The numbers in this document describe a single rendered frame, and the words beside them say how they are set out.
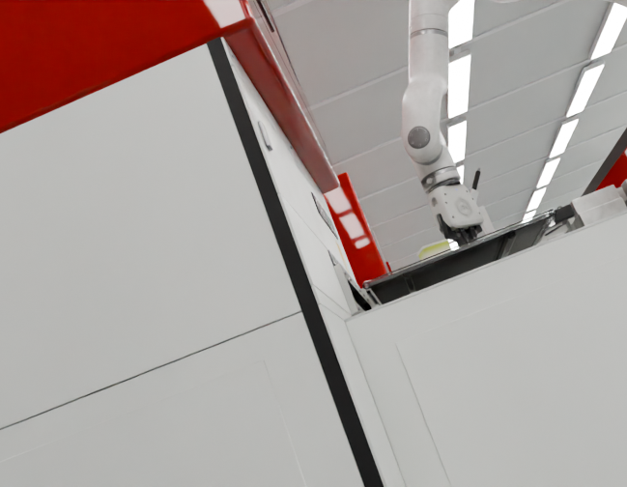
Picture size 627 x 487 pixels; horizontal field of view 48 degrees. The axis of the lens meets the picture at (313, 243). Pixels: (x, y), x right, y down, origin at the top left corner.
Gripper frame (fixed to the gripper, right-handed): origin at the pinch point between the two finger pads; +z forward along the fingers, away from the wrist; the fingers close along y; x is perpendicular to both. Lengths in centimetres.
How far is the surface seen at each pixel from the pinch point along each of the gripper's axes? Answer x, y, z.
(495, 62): 178, 310, -183
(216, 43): -29, -64, -29
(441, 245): 24.6, 18.3, -9.8
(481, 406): -25, -39, 29
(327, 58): 179, 156, -183
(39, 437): -2, -92, 13
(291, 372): -25, -68, 17
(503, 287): -30.9, -32.2, 14.1
